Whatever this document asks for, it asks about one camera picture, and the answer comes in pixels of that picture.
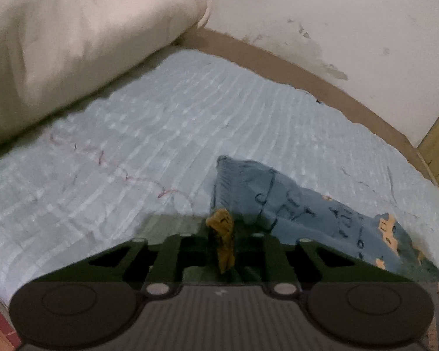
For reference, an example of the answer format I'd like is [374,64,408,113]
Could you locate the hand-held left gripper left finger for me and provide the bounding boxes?
[55,223,216,297]

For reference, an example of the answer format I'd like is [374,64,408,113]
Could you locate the cream rolled blanket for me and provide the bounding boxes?
[0,0,210,150]

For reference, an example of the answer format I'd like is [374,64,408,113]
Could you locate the light blue textured bed sheet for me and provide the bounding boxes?
[0,49,439,302]

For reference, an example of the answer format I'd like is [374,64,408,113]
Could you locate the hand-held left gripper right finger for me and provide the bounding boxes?
[229,224,388,297]

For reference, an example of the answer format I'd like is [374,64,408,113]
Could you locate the blue pants with orange patches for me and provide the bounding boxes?
[206,155,439,283]

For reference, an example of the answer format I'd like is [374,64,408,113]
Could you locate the brown bed frame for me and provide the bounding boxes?
[174,28,439,187]

